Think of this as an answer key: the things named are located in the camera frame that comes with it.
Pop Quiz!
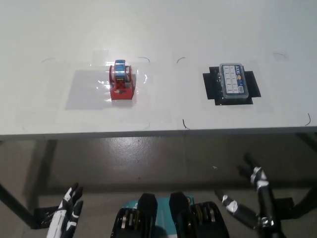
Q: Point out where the dark angled table leg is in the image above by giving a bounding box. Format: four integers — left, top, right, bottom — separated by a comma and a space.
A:
293, 132, 317, 219

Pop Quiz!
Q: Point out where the red tape dispenser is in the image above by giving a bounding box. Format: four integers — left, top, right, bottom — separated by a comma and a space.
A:
107, 59, 136, 101

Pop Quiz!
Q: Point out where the dark upright table leg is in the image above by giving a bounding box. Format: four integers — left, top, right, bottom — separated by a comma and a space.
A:
31, 140, 58, 229

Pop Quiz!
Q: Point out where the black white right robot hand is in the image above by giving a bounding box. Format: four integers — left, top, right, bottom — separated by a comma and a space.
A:
214, 153, 284, 238

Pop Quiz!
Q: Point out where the dark slanted table brace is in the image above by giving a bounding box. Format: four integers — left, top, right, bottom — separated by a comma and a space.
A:
0, 183, 28, 219

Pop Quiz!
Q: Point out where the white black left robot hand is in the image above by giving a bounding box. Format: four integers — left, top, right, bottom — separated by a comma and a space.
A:
47, 182, 84, 238

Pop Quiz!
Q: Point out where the clear plastic battery case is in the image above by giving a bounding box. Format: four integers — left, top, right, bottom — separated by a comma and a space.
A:
219, 63, 249, 100

